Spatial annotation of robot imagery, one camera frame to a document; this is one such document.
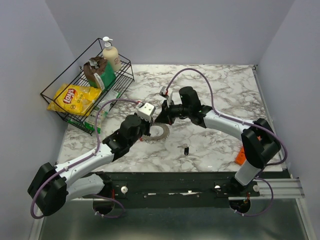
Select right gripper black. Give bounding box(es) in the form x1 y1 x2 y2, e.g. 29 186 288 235
154 98 191 126

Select metal disc with keyrings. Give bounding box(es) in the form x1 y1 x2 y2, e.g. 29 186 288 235
140 123 170 143

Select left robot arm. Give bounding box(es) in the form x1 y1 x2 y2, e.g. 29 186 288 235
27 113 153 219

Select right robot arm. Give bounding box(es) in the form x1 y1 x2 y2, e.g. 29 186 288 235
155 86 281 196

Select key with black fob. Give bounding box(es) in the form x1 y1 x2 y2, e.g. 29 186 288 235
178 143 189 156

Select white green package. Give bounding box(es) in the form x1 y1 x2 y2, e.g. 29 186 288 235
83 90 121 134

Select brown and green bag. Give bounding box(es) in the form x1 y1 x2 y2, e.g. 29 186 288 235
83 56 116 91

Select yellow Lays chip bag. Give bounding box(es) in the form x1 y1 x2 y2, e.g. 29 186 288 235
47 83 102 116

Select cream pump lotion bottle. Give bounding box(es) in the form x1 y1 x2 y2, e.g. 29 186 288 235
102 36 122 72

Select orange box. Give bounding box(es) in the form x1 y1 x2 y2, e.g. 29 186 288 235
235 147 246 166

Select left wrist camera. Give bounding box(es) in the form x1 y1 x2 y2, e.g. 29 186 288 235
137 102 156 122

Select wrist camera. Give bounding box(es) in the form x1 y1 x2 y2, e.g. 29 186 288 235
137 102 156 122
159 86 174 107

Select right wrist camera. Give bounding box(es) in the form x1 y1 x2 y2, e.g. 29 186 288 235
159 86 174 107

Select black wire rack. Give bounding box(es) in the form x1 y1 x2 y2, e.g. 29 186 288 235
40 38 135 135

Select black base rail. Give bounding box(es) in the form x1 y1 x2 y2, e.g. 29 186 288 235
50 170 301 209

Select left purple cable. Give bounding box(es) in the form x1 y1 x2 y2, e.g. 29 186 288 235
29 98 143 220

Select purple cable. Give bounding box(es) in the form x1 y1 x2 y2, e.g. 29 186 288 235
29 98 143 220
164 68 288 217

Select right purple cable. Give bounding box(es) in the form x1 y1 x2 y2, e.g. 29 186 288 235
164 68 288 217

